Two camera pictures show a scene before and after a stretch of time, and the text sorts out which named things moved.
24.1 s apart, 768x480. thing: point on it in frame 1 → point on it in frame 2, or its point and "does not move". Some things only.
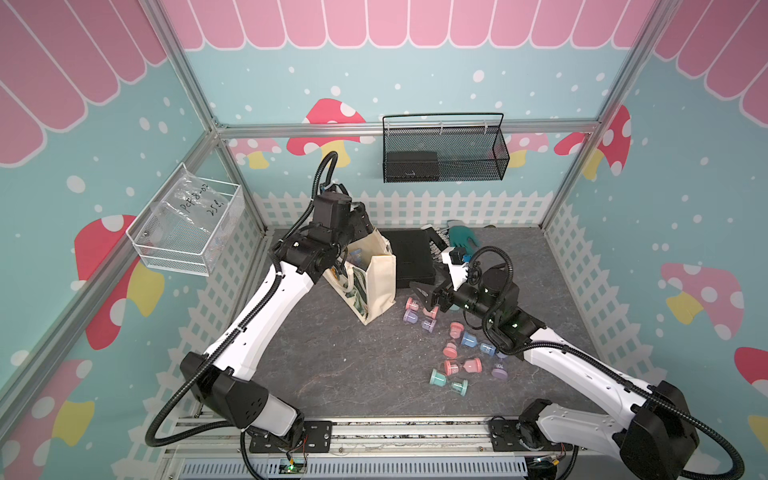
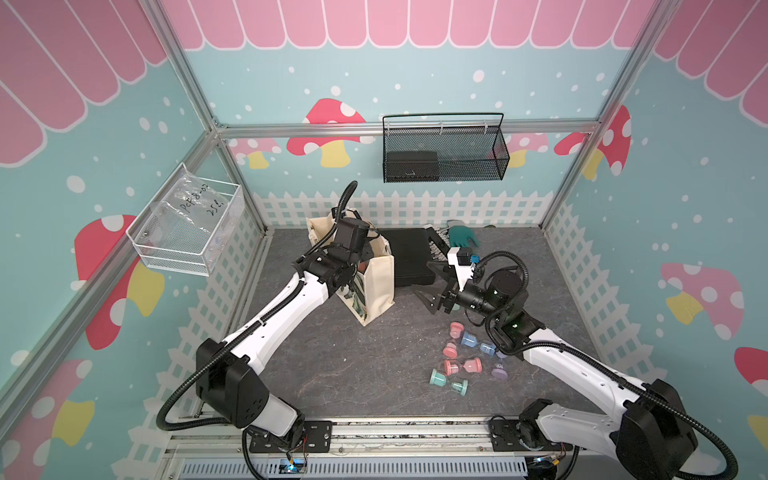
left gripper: (360, 222) → (367, 252)
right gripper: (448, 289) does not move
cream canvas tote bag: (364, 277) does not move
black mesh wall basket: (438, 147) does not move
